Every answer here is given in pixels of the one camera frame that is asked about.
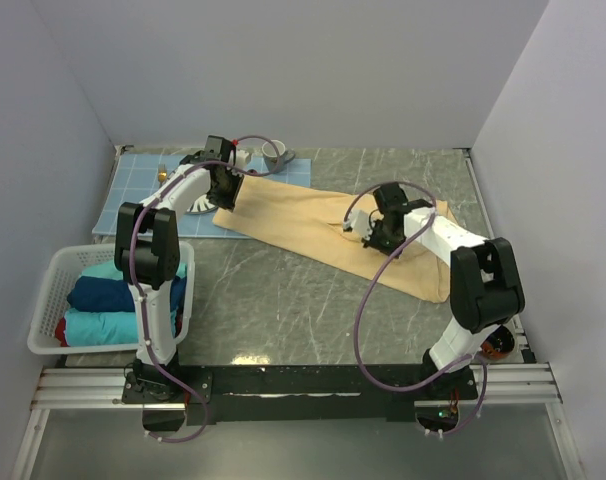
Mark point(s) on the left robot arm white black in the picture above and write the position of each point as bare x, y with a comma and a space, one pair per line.
147, 251

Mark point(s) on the cream yellow t shirt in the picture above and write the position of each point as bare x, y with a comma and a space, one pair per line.
309, 222

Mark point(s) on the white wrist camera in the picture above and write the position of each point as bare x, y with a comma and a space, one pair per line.
241, 158
358, 222

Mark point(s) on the striped white plate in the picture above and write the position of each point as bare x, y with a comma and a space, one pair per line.
201, 205

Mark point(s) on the gold fork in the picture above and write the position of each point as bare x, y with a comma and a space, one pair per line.
162, 173

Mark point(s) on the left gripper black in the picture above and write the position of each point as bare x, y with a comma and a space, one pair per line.
229, 201

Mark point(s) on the dark blue rolled shirt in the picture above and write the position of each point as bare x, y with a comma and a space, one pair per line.
99, 295

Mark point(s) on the teal folded shirt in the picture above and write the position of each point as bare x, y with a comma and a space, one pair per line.
107, 270

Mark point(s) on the grey mug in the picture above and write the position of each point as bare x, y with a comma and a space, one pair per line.
276, 155

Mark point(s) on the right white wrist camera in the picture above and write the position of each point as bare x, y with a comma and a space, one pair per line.
358, 222

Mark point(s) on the dark bowl orange inside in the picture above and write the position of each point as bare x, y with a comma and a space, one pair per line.
499, 344

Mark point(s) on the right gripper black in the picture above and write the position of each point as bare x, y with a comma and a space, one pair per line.
372, 242

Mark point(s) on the aluminium frame rail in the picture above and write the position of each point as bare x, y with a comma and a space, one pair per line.
78, 389

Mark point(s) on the blue checked placemat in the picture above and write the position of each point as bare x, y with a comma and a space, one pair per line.
135, 179

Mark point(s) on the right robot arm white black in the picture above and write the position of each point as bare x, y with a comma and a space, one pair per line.
485, 285

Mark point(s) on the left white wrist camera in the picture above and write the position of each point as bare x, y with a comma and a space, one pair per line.
241, 158

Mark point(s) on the white plastic basket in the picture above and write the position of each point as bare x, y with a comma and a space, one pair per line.
64, 270

